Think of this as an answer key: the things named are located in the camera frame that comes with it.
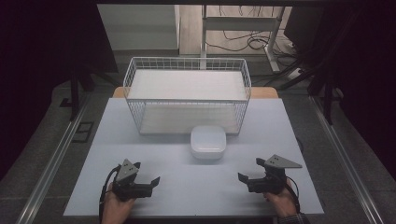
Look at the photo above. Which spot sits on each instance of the light wooden table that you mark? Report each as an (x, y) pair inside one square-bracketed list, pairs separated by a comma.
[(264, 92)]

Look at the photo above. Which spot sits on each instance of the aluminium rail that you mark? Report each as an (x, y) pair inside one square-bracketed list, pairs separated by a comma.
[(345, 161), (53, 161)]

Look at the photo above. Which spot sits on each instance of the black metal stand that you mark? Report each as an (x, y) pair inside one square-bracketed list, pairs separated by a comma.
[(74, 93), (327, 99)]

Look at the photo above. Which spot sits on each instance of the black curtain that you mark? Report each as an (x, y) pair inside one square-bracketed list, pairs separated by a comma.
[(367, 62), (37, 62)]

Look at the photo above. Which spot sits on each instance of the white cabinet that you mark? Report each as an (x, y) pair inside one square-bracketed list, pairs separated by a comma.
[(140, 28)]

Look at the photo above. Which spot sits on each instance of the person's left hand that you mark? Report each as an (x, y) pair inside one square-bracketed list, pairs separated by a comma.
[(113, 208)]

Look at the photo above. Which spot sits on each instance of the black floor plate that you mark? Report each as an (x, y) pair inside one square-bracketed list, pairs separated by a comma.
[(82, 132)]

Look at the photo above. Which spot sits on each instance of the white metal desk frame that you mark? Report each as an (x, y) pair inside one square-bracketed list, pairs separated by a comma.
[(239, 23)]

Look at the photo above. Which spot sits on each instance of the white power strip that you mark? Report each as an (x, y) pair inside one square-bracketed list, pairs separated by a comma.
[(294, 73)]

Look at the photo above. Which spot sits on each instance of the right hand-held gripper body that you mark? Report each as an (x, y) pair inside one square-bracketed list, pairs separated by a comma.
[(274, 177)]

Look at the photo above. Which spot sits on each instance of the white square lidded box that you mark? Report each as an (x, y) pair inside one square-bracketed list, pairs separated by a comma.
[(208, 141)]

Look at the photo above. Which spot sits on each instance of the person's right hand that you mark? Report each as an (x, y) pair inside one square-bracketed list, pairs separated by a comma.
[(285, 202)]

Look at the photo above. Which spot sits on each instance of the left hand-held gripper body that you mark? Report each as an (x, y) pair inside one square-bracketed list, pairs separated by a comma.
[(127, 172)]

